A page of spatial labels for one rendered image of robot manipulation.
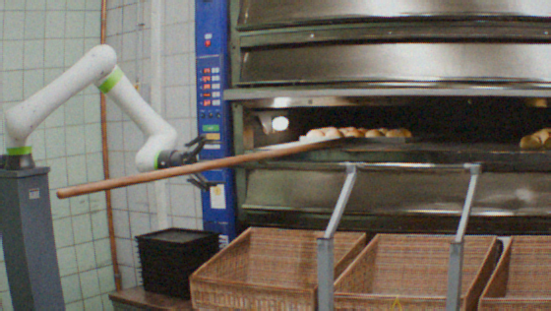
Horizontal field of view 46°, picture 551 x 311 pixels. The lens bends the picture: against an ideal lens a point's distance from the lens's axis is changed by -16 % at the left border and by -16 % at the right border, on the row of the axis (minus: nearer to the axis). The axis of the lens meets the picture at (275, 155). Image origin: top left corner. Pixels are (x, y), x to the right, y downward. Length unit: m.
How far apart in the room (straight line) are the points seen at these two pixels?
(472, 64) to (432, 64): 0.18
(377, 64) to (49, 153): 1.64
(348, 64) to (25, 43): 1.56
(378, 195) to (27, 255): 1.46
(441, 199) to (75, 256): 1.88
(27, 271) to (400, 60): 1.71
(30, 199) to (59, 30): 1.18
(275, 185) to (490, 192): 1.00
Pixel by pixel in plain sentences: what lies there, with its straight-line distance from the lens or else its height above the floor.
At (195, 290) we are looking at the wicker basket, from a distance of 2.93.
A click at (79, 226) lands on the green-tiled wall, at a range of 3.73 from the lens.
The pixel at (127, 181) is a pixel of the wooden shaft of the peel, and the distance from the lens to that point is 2.21.
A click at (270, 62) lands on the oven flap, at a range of 3.19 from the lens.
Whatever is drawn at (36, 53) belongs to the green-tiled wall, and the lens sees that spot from 3.52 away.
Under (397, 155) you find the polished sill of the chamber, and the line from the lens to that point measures 2.92.
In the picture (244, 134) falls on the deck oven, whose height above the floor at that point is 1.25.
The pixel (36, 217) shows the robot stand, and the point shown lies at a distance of 2.75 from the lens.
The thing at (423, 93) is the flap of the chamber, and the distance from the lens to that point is 2.71.
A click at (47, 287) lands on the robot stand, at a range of 2.81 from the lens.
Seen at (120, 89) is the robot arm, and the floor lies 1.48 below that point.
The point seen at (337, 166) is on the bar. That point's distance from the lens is 2.62.
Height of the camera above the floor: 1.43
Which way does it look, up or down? 5 degrees down
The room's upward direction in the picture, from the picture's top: 3 degrees counter-clockwise
